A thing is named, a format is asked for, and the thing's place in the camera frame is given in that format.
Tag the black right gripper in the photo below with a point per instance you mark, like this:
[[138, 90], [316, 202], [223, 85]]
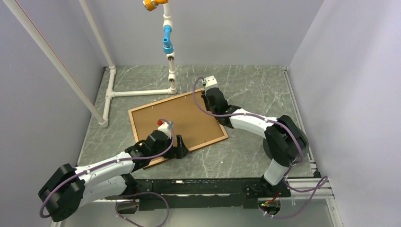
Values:
[[205, 100]]

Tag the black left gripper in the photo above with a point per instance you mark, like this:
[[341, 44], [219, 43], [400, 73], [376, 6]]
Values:
[[177, 152]]

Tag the wooden picture frame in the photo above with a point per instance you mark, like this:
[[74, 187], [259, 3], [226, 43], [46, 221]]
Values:
[[197, 129]]

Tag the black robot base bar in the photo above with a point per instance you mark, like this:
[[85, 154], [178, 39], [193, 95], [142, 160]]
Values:
[[202, 193]]

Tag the blue pipe elbow fitting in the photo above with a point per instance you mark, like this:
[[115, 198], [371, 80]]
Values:
[[167, 44]]

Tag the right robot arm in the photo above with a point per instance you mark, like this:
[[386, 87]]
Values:
[[285, 144]]

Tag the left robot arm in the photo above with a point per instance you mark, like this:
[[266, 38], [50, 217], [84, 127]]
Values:
[[70, 188]]

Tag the dark grey round disc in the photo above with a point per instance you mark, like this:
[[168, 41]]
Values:
[[268, 152]]

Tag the orange pipe cap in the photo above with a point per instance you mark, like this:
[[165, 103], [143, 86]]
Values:
[[151, 5]]

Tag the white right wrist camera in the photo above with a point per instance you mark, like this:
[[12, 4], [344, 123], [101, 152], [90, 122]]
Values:
[[210, 82]]

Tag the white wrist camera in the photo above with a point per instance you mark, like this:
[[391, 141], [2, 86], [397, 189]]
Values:
[[210, 82], [165, 127]]

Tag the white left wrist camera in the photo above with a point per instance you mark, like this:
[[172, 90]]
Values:
[[165, 127]]

